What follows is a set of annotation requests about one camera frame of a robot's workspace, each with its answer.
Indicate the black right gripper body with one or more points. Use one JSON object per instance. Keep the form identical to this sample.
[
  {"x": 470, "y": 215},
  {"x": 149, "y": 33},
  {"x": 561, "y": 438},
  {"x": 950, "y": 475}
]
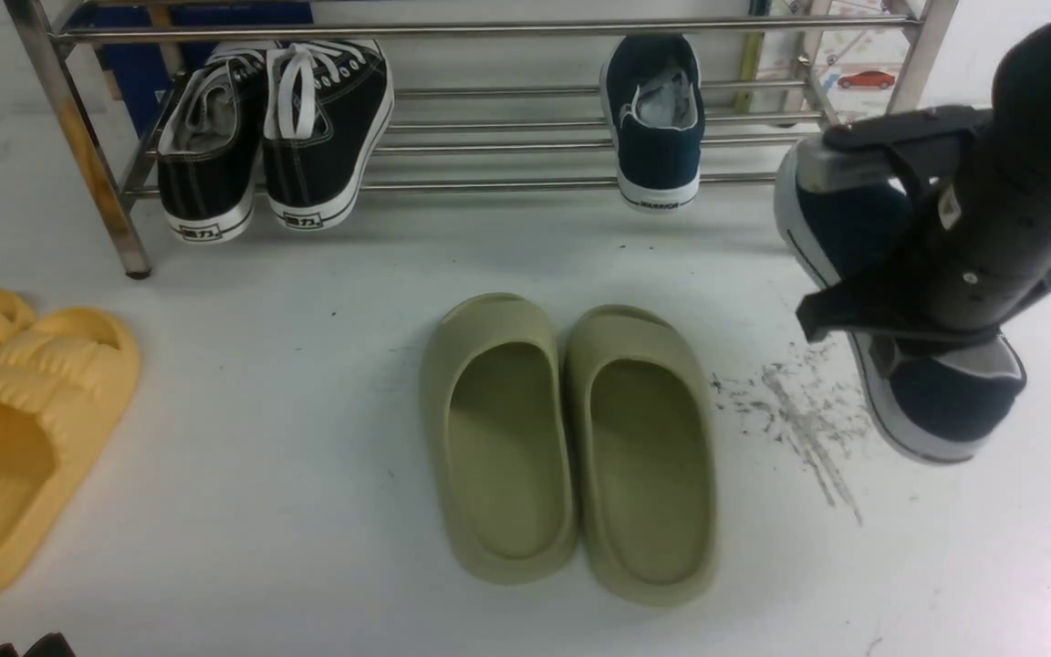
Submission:
[{"x": 980, "y": 251}]

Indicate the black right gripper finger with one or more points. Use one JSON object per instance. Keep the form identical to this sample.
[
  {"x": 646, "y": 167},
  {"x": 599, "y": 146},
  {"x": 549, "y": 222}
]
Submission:
[
  {"x": 918, "y": 145},
  {"x": 870, "y": 303}
]

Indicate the navy slip-on shoe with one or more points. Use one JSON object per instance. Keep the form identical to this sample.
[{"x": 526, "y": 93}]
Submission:
[
  {"x": 938, "y": 410},
  {"x": 650, "y": 92}
]

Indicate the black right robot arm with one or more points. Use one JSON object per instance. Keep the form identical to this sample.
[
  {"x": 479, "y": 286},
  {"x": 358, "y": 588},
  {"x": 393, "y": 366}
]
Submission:
[{"x": 978, "y": 251}]

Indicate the yellow slide right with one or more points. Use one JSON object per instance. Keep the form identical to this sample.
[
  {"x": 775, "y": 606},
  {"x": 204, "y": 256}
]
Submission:
[{"x": 65, "y": 382}]

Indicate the olive green slide right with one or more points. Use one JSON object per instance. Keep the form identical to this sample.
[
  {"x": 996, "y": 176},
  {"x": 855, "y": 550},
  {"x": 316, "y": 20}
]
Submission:
[{"x": 641, "y": 423}]

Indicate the olive green slide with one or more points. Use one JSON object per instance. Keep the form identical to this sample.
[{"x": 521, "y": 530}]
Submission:
[
  {"x": 641, "y": 423},
  {"x": 490, "y": 408}
]

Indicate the olive green slide left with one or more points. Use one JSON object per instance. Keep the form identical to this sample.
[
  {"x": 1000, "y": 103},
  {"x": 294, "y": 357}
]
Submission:
[{"x": 490, "y": 408}]

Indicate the black canvas sneaker left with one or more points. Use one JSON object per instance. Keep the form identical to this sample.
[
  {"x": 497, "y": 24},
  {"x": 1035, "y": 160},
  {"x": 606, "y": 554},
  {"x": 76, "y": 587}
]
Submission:
[{"x": 208, "y": 147}]

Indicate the black canvas sneaker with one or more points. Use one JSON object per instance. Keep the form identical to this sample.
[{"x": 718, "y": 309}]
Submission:
[
  {"x": 329, "y": 103},
  {"x": 208, "y": 147}
]

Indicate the black canvas sneaker right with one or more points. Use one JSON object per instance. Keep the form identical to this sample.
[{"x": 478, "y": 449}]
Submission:
[{"x": 329, "y": 103}]

